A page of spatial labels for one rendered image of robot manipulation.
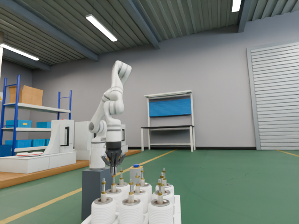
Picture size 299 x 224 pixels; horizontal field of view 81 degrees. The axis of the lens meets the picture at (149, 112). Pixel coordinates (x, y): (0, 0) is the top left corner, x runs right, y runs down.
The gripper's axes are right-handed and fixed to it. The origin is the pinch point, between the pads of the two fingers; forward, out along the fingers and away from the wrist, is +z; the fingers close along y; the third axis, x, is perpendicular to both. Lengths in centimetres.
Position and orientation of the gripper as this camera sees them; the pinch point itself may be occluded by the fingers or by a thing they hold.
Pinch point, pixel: (113, 170)
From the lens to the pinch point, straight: 92.1
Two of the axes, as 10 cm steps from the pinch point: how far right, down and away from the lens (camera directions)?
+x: -5.6, 1.2, 8.2
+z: 0.2, 9.9, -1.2
